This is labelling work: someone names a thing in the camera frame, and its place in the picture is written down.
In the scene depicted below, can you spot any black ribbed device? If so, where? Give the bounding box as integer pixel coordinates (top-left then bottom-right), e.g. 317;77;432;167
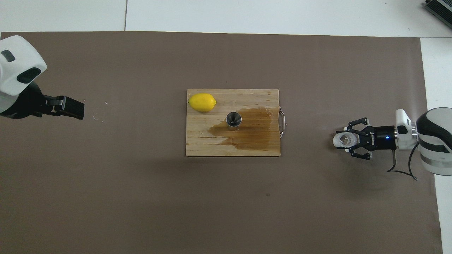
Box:
424;0;452;20

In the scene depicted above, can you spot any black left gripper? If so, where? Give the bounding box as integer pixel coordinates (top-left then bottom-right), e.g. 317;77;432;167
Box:
0;82;85;120

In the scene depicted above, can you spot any brown paper table mat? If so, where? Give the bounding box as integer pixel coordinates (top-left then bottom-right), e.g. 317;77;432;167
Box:
0;31;444;254

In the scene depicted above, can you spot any clear plastic cup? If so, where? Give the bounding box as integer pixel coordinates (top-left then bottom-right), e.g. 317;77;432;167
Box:
333;130;356;149

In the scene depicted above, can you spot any steel double jigger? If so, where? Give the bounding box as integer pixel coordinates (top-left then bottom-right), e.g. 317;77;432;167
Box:
225;111;243;131

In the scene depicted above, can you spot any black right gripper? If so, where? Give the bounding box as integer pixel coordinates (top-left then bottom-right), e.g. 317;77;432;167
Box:
336;118;397;161

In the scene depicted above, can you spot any yellow lemon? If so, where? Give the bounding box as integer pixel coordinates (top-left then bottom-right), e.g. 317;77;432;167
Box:
188;93;217;113

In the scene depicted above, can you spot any wooden cutting board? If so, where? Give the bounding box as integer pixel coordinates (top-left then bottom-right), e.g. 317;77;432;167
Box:
185;88;286;157

